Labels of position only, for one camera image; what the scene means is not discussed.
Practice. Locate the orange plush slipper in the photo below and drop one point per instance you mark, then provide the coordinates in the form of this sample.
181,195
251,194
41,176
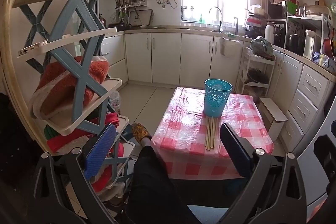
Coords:
57,87
101,69

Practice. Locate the chrome kitchen faucet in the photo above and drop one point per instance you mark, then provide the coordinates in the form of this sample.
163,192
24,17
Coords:
220,22

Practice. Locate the white electric water boiler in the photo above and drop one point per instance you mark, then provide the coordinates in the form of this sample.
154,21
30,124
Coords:
311,44

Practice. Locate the white drawer unit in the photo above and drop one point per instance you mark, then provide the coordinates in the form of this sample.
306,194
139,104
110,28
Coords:
307,92

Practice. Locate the person's leg black trousers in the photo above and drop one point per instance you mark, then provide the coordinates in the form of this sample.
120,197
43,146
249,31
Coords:
155,187

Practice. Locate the small white wooden stool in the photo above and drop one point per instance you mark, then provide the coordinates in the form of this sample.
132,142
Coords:
273,111

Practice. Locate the steel kettle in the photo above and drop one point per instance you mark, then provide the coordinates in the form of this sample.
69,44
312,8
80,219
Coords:
103,21

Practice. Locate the green bottle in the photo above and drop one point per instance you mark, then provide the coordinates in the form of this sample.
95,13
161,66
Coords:
201,19

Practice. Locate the clear plastic jar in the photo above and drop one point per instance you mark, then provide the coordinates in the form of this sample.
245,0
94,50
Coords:
115,103

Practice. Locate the green plastic bag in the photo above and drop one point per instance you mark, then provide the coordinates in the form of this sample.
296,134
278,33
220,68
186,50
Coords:
261,47

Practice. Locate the black microwave oven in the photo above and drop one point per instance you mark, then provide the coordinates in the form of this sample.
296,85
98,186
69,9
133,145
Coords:
275,10

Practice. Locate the blue packet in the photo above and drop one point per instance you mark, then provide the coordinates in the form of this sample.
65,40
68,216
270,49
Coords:
320,58

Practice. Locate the white base cabinets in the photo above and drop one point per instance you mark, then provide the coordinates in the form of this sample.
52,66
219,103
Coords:
168,58

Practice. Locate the white trolley rack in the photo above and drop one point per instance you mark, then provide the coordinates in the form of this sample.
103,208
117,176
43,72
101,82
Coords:
270,64

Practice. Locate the crumpled foil bag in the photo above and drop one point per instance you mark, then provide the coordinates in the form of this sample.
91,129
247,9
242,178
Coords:
330,64

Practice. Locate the wall utensil rail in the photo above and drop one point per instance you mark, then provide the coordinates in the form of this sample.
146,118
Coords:
130,2

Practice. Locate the red plush slipper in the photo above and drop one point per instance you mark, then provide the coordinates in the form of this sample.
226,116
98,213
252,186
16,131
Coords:
65,141

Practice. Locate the white cabinet drawers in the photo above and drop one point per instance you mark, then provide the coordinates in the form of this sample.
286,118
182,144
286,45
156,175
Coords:
114,56

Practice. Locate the white counter shelf rack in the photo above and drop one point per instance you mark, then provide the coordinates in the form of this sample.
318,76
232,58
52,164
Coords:
304,19

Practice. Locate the dark pan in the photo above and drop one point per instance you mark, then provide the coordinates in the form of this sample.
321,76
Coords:
258,76

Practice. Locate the red frying pan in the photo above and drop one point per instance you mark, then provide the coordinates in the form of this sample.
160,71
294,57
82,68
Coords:
328,47

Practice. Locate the white thermos bottle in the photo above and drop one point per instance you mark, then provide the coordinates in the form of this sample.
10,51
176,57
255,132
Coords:
269,33

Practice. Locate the pink checked tablecloth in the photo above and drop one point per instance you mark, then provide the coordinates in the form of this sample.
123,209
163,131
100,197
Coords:
181,134

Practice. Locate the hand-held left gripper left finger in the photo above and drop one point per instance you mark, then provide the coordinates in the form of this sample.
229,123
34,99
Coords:
99,150

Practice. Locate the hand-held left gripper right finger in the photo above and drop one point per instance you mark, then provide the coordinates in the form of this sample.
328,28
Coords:
236,153

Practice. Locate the green cloth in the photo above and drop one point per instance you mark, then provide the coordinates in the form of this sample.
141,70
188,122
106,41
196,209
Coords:
231,34

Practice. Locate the blue and white shoe rack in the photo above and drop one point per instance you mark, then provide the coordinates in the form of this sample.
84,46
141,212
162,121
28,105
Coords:
78,29

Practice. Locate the black slim tap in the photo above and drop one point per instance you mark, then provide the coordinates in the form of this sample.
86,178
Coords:
236,27

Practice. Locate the blue perforated plastic basket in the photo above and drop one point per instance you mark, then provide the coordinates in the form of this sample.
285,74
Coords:
217,103

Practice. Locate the black framed tray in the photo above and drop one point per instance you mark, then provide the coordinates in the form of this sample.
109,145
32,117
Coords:
141,18

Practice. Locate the white hanging bin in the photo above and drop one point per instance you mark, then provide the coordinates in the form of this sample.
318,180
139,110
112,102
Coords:
231,47

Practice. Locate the yellow patterned slipper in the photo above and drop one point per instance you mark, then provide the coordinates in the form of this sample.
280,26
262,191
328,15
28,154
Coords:
140,132

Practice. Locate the bundle of wooden chopsticks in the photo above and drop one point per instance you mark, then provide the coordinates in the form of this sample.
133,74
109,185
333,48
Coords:
211,134

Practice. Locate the stack of storage boxes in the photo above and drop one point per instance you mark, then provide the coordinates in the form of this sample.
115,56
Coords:
254,22

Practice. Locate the black pot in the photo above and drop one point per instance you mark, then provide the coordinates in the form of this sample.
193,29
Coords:
294,41

